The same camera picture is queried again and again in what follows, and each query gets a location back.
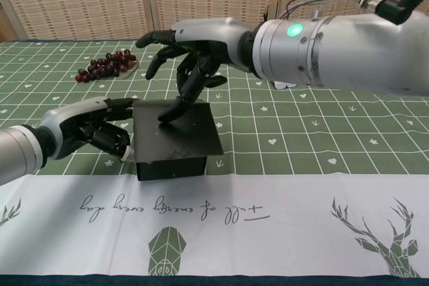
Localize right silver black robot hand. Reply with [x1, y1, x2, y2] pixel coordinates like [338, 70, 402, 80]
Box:
[135, 17, 257, 123]

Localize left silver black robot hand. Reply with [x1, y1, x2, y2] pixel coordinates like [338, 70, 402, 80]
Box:
[33, 96, 139, 163]

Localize black foldable cardboard box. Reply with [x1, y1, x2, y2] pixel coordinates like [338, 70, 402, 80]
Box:
[129, 98, 225, 182]

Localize dark red grape bunch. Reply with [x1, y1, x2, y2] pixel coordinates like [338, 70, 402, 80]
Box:
[74, 50, 138, 84]

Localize white folding laptop stand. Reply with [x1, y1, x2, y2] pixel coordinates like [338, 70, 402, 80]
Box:
[273, 80, 298, 90]

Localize green checked tablecloth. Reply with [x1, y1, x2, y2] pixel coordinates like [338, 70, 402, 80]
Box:
[0, 36, 429, 280]

